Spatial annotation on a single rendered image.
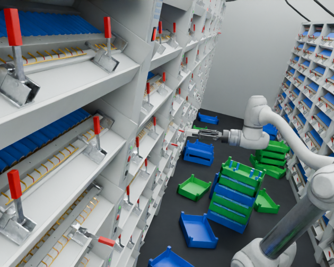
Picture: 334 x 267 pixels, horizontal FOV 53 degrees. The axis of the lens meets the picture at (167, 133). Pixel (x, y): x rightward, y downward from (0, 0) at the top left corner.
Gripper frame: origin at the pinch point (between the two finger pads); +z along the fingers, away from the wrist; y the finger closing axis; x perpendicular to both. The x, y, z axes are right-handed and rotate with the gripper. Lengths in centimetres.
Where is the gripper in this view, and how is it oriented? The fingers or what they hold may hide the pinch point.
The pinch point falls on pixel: (192, 132)
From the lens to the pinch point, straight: 186.3
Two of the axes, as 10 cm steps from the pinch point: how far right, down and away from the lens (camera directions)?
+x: -0.7, 9.5, 3.2
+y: -1.7, 3.0, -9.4
